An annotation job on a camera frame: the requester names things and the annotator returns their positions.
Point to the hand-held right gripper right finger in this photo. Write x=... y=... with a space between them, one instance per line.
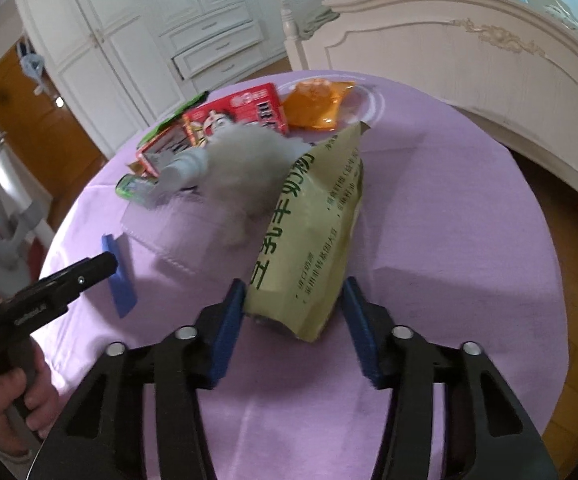
x=361 y=330

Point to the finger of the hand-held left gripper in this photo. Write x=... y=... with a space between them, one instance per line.
x=86 y=272

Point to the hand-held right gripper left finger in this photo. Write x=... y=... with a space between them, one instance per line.
x=229 y=325

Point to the blue plastic strip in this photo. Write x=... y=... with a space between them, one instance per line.
x=121 y=292

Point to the beige green milk powder bag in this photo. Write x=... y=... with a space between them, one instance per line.
x=309 y=220

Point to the grey pink chair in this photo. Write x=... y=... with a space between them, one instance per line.
x=19 y=240

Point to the small green wrapper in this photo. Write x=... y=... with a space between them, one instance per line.
x=131 y=190

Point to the clear plastic packaging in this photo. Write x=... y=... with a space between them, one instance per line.
x=179 y=240

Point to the purple tablecloth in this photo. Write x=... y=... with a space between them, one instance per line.
x=444 y=235

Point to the white tower fan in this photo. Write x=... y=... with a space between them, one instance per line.
x=6 y=175

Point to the red white packet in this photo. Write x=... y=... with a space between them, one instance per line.
x=161 y=152

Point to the wooden door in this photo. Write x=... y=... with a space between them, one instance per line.
x=34 y=130

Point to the grey fluffy wad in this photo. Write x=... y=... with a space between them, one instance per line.
x=249 y=170

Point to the green snack packet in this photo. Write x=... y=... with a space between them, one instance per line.
x=169 y=122

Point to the blue hanging bag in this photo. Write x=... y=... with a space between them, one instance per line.
x=31 y=62

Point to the red printed carton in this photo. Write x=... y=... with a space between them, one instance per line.
x=249 y=105

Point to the clear plastic plate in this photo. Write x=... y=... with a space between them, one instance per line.
x=369 y=102

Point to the orange snack packet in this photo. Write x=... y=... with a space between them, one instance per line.
x=314 y=105

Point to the white wardrobe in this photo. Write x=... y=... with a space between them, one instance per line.
x=119 y=35

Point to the white carved bed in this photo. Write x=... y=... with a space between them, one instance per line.
x=444 y=70

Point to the green cloth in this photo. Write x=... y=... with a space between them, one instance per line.
x=314 y=22

